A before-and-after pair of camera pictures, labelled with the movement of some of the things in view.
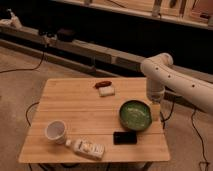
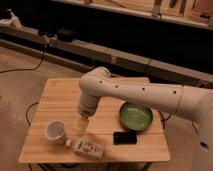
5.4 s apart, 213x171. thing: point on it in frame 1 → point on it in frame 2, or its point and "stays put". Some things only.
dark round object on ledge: [65, 35] stays put
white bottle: [83, 147] stays put
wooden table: [94, 120] stays put
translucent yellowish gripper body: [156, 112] → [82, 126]
